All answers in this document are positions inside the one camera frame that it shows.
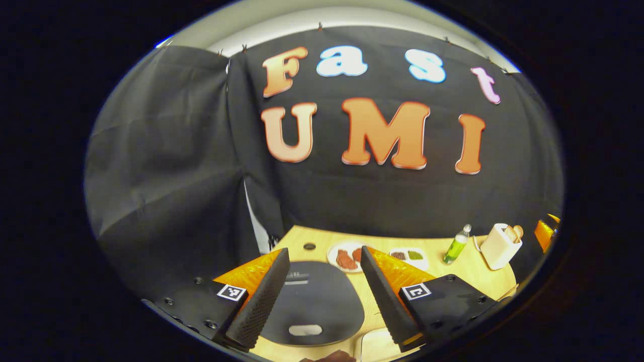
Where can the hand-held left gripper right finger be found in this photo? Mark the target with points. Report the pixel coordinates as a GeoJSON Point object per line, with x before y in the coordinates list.
{"type": "Point", "coordinates": [390, 306]}

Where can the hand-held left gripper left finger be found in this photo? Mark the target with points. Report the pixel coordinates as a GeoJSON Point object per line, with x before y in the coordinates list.
{"type": "Point", "coordinates": [261, 304]}

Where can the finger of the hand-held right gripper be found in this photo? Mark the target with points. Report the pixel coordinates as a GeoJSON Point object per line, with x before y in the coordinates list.
{"type": "Point", "coordinates": [553, 218]}
{"type": "Point", "coordinates": [542, 235]}

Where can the dark grey rice cooker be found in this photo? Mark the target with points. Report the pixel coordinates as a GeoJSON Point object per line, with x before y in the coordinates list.
{"type": "Point", "coordinates": [322, 301]}

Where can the toasted bread slice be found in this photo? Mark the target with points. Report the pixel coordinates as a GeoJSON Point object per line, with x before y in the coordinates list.
{"type": "Point", "coordinates": [518, 231]}
{"type": "Point", "coordinates": [510, 235]}

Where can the white toaster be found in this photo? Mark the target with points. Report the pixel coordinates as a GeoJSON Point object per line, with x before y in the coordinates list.
{"type": "Point", "coordinates": [495, 249]}

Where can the white divided bean dish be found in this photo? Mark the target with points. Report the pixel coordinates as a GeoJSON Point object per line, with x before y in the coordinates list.
{"type": "Point", "coordinates": [410, 259]}

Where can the red meat slice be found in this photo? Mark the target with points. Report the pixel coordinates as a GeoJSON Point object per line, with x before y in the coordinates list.
{"type": "Point", "coordinates": [344, 260]}
{"type": "Point", "coordinates": [357, 254]}

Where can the round black table grommet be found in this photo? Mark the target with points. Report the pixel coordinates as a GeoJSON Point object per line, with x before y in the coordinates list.
{"type": "Point", "coordinates": [309, 246]}

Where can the white round plate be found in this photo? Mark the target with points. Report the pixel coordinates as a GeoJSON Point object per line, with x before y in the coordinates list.
{"type": "Point", "coordinates": [332, 256]}

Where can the green drink bottle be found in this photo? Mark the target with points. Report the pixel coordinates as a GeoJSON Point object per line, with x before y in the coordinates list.
{"type": "Point", "coordinates": [455, 249]}

